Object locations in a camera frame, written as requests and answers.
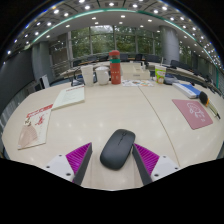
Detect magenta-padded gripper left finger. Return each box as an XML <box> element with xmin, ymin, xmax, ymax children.
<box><xmin>44</xmin><ymin>142</ymin><xmax>93</xmax><ymax>186</ymax></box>

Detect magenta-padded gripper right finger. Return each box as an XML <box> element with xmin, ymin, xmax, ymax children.
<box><xmin>132</xmin><ymin>143</ymin><xmax>183</xmax><ymax>186</ymax></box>

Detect black computer mouse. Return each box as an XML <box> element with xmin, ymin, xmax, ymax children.
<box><xmin>99</xmin><ymin>128</ymin><xmax>137</xmax><ymax>171</ymax></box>

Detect pink mouse pad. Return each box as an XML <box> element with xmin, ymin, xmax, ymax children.
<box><xmin>171</xmin><ymin>98</ymin><xmax>214</xmax><ymax>131</ymax></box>

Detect red and beige magazine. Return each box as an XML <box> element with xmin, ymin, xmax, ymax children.
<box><xmin>17</xmin><ymin>103</ymin><xmax>54</xmax><ymax>150</ymax></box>

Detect white paper booklet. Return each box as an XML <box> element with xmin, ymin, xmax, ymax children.
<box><xmin>51</xmin><ymin>84</ymin><xmax>86</xmax><ymax>111</ymax></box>

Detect black handheld microphone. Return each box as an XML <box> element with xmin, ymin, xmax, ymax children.
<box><xmin>198</xmin><ymin>91</ymin><xmax>222</xmax><ymax>120</ymax></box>

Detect blue and white book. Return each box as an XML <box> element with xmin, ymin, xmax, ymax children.
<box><xmin>172</xmin><ymin>82</ymin><xmax>202</xmax><ymax>100</ymax></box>

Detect black conference device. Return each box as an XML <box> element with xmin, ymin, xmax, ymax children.
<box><xmin>163</xmin><ymin>73</ymin><xmax>180</xmax><ymax>86</ymax></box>

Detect colourful sticker sheet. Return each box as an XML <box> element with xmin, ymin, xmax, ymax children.
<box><xmin>121</xmin><ymin>79</ymin><xmax>155</xmax><ymax>88</ymax></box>

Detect green printed paper cup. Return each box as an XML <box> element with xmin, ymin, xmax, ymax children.
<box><xmin>154</xmin><ymin>64</ymin><xmax>167</xmax><ymax>85</ymax></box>

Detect white cup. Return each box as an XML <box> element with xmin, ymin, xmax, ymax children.
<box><xmin>80</xmin><ymin>64</ymin><xmax>95</xmax><ymax>88</ymax></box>

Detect beige cardboard box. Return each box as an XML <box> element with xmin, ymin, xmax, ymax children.
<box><xmin>120</xmin><ymin>62</ymin><xmax>151</xmax><ymax>81</ymax></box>

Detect white jug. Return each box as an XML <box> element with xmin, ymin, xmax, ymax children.
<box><xmin>94</xmin><ymin>66</ymin><xmax>111</xmax><ymax>86</ymax></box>

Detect red bottle with green band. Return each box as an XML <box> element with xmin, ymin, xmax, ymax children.
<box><xmin>108</xmin><ymin>49</ymin><xmax>122</xmax><ymax>85</ymax></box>

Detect dark office chairs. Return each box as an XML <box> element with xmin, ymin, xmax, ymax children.
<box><xmin>71</xmin><ymin>53</ymin><xmax>214</xmax><ymax>86</ymax></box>

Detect ceiling lights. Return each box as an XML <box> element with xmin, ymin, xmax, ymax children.
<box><xmin>6</xmin><ymin>0</ymin><xmax>221</xmax><ymax>64</ymax></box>

